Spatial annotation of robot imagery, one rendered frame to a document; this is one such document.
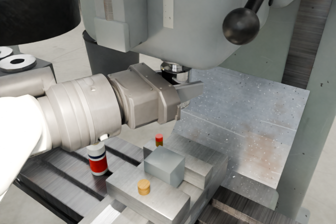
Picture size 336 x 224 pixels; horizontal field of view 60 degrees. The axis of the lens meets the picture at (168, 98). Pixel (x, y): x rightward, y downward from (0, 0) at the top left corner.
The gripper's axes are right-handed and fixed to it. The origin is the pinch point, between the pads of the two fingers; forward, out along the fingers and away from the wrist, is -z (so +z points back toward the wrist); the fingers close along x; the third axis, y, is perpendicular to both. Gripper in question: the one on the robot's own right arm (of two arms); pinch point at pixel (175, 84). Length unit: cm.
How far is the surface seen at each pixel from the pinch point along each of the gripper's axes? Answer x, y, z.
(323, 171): 29, 121, -141
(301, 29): 5.8, -0.6, -37.7
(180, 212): -7.3, 20.3, 3.1
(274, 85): 8.4, 14.6, -36.2
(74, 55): 302, 123, -55
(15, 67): 43.2, 10.6, 19.3
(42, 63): 45.2, 11.8, 12.5
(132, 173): 4.2, 19.5, 6.5
